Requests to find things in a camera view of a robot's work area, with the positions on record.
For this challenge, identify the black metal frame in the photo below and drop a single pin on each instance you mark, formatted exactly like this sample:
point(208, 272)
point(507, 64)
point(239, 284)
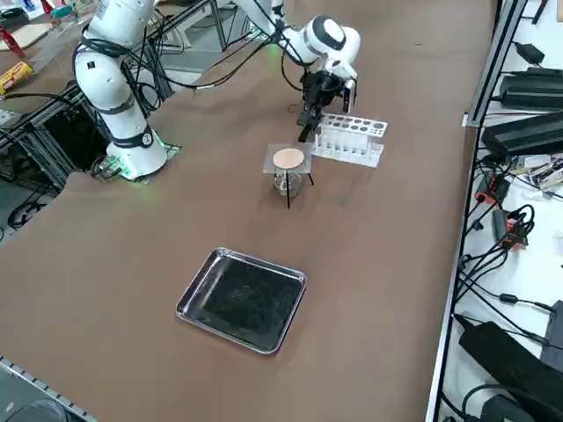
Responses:
point(44, 140)

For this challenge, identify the white test tube rack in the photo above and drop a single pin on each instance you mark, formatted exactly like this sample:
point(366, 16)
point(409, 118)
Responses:
point(374, 156)

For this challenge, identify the long black power brick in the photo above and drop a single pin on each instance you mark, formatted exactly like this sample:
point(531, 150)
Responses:
point(532, 92)
point(523, 132)

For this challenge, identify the grey ridged rail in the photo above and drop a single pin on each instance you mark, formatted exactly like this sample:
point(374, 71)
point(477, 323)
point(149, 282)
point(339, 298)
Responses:
point(35, 391)

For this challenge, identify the aluminium profile rail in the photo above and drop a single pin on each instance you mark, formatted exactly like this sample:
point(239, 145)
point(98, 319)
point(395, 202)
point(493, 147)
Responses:
point(497, 53)

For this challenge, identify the yellow packet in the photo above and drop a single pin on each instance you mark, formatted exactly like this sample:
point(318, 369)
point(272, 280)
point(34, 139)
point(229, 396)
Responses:
point(15, 77)

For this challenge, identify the large black power brick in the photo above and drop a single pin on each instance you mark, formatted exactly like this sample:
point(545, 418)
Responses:
point(506, 365)

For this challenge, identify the black and orange device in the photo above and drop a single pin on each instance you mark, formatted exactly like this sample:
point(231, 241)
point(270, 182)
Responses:
point(510, 228)
point(492, 189)

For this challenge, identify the steel tray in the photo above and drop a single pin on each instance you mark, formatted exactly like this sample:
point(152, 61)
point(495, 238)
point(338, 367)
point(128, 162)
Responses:
point(246, 307)

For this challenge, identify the brown cardboard sheet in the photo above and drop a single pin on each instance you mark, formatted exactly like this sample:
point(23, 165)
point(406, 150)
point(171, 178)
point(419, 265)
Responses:
point(26, 37)

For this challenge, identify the small black power adapter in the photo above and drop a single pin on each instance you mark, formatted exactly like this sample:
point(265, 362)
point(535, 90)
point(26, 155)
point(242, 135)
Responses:
point(530, 53)

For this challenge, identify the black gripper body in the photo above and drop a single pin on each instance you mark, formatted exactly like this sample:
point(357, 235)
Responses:
point(319, 88)

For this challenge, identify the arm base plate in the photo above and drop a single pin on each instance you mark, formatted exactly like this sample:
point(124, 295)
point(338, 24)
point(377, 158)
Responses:
point(255, 37)
point(171, 149)

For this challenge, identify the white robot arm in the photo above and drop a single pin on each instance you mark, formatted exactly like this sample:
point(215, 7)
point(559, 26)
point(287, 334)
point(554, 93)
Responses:
point(110, 88)

